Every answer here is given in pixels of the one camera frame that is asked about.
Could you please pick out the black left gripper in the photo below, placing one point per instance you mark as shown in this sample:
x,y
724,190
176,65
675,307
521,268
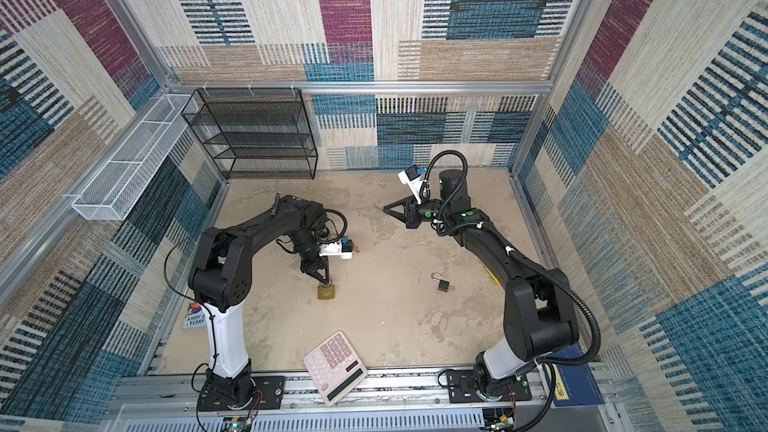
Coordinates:
x,y
312,269

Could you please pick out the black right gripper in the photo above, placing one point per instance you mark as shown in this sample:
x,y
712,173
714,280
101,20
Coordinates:
x,y
411,212

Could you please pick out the brass padlock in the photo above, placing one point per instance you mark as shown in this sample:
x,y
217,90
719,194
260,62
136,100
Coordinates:
x,y
326,292

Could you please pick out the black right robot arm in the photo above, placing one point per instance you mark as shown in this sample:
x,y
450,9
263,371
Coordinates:
x,y
544,322

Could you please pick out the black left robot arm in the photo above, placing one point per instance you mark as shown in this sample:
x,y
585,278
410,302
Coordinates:
x,y
222,277

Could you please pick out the pink calculator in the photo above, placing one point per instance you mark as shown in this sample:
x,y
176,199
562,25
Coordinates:
x,y
335,368

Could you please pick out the small black padlock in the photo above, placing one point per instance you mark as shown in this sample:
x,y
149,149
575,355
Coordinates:
x,y
443,284

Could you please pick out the colourful paperback book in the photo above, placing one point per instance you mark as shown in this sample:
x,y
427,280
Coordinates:
x,y
195,316

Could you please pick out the blue book with yellow label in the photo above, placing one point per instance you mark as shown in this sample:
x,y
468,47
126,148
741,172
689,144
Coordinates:
x,y
576,387

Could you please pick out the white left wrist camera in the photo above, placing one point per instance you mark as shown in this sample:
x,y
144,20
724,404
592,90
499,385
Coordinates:
x,y
343,249

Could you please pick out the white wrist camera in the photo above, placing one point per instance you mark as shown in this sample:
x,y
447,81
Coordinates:
x,y
343,249
413,178

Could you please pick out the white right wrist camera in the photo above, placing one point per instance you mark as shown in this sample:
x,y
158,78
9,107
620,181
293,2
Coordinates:
x,y
413,178

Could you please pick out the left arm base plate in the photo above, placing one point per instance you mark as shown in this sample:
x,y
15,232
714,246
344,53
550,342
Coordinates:
x,y
264,392

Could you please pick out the black wire shelf rack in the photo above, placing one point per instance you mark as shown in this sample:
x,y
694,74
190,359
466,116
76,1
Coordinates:
x,y
254,133

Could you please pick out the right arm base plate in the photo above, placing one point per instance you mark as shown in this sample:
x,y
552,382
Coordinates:
x,y
465,386

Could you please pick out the white wire mesh basket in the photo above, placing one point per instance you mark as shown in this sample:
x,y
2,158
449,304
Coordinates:
x,y
118,185

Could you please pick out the aluminium mounting rail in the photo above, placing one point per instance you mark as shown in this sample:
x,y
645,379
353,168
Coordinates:
x,y
408,387

